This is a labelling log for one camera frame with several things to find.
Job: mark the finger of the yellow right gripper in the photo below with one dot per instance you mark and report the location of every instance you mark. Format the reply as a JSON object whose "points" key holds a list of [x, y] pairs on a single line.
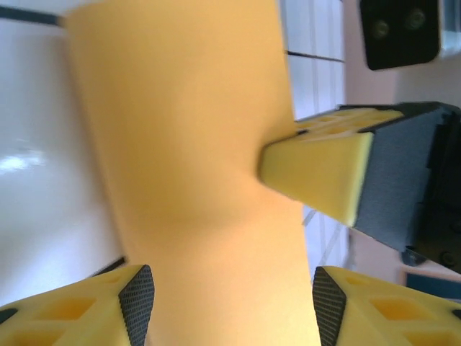
{"points": [[317, 173], [345, 120]]}

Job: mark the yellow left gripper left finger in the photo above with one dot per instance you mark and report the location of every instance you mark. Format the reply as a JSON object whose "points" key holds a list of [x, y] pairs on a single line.
{"points": [[72, 317]]}

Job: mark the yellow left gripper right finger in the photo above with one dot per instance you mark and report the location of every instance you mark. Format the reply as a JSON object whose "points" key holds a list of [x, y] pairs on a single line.
{"points": [[389, 317]]}

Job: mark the yellow paper sheet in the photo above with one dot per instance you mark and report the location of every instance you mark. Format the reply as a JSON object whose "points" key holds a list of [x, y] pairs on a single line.
{"points": [[180, 126]]}

